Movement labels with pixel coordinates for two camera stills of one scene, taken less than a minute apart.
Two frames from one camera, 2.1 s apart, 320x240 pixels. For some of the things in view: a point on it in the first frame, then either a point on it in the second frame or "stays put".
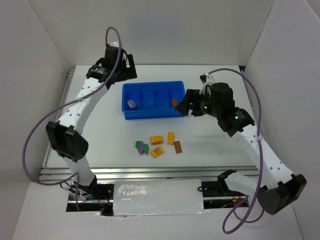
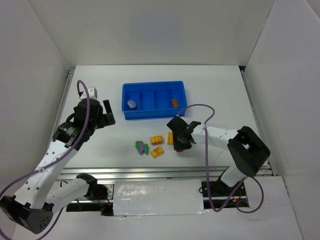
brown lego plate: [174, 102] stays put
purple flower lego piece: [131, 103] stays put
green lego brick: [145, 147] stays put
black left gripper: [128, 69] -> [105, 119]
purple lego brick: [141, 149] stays put
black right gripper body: [194, 102] -> [178, 144]
